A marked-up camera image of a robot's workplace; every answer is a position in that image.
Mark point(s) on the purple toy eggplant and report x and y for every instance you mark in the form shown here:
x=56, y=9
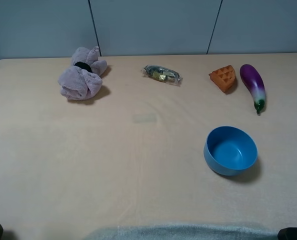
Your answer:
x=254, y=83

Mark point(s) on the pink rolled towel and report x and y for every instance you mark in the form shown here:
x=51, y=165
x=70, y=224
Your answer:
x=78, y=84

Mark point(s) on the orange toy waffle slice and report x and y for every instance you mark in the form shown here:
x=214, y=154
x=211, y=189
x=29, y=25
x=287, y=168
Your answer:
x=224, y=78

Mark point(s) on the blue plastic bowl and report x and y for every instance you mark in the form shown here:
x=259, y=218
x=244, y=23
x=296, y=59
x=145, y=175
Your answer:
x=229, y=151

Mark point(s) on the clear bag with cable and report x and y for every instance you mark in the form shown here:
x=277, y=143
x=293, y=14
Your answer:
x=162, y=74

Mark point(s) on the black hair tie band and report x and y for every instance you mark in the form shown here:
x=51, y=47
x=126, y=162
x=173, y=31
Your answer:
x=83, y=66

